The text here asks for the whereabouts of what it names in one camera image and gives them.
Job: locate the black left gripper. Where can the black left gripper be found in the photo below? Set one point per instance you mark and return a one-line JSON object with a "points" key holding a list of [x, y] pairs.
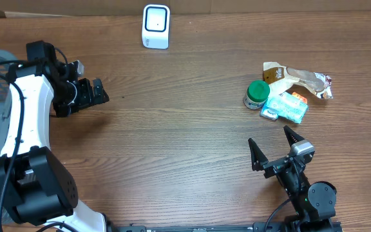
{"points": [[88, 100]]}

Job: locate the brown pancake snack bag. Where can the brown pancake snack bag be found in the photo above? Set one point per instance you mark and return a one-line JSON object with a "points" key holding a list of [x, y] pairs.
{"points": [[281, 78]]}

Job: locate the teal tissue pack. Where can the teal tissue pack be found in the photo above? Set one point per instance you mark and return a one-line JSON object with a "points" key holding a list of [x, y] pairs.
{"points": [[268, 114]]}

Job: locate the light green snack bag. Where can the light green snack bag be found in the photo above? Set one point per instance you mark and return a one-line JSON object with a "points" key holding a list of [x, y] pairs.
{"points": [[287, 106]]}

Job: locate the green lid jar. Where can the green lid jar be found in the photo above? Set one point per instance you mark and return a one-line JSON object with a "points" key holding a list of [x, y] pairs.
{"points": [[256, 95]]}

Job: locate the orange snack packet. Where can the orange snack packet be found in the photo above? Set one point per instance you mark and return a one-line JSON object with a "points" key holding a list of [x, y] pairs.
{"points": [[300, 97]]}

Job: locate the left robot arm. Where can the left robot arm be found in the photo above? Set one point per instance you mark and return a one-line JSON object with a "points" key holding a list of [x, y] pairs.
{"points": [[35, 187]]}

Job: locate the white barcode scanner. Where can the white barcode scanner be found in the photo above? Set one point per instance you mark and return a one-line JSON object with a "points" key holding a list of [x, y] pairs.
{"points": [[155, 26]]}

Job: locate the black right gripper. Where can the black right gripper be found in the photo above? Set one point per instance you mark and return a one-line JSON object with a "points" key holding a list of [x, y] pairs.
{"points": [[259, 160]]}

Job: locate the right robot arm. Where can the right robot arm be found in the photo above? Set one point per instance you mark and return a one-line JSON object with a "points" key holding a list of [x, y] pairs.
{"points": [[309, 207]]}

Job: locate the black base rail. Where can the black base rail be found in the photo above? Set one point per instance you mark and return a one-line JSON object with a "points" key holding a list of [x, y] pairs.
{"points": [[205, 228]]}

